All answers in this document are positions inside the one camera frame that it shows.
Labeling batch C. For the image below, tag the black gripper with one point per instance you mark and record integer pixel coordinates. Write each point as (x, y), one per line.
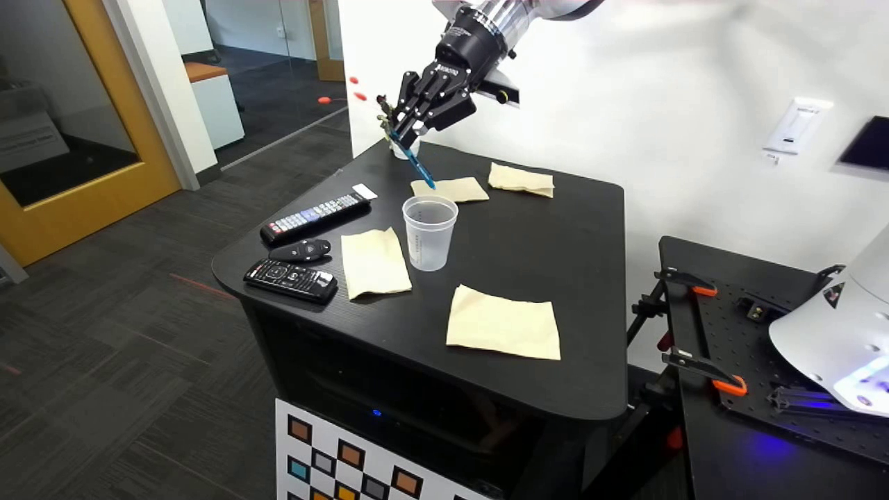
(468, 48)

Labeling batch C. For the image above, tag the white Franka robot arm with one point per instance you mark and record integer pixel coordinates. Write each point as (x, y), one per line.
(556, 6)

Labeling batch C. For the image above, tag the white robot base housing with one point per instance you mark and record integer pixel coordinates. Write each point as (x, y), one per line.
(835, 337)

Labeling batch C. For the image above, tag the clear plastic cup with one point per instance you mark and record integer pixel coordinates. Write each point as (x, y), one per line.
(428, 237)

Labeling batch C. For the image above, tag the round white vase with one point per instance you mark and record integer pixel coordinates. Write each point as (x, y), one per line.
(400, 151)

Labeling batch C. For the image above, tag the beige paper napkin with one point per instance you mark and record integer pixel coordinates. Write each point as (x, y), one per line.
(524, 183)
(505, 323)
(453, 191)
(373, 266)

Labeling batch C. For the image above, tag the small orange floor object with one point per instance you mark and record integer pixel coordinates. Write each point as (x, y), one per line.
(324, 99)

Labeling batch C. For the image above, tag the small white sticker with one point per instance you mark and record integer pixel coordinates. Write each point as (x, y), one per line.
(366, 192)

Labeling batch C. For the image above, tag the plain wooden door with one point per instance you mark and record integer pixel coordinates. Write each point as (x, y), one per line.
(324, 37)

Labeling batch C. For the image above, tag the long black remote control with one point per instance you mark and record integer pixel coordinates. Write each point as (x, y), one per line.
(313, 217)

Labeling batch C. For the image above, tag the small oval black remote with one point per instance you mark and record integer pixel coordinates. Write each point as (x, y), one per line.
(300, 252)

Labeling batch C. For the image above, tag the white cabinet with wooden top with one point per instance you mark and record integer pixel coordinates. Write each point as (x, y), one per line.
(212, 106)

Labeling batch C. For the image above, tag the wide black remote control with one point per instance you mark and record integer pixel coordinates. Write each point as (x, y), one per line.
(293, 281)

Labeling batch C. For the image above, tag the black orange-tipped clamp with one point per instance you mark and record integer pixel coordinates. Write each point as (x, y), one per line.
(684, 281)
(709, 370)

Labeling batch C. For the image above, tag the colour checker calibration board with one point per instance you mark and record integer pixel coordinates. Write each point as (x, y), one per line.
(352, 460)

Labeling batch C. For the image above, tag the yellow door with glass pane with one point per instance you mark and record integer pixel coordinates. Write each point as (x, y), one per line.
(73, 212)

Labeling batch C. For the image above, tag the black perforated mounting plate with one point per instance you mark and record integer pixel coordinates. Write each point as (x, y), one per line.
(739, 308)

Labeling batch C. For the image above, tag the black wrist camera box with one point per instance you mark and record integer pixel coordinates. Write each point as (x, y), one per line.
(498, 91)

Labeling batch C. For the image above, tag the white wall switch panel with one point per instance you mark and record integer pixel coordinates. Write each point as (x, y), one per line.
(795, 127)

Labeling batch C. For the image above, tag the black wall panel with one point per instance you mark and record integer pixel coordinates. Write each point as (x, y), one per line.
(869, 142)

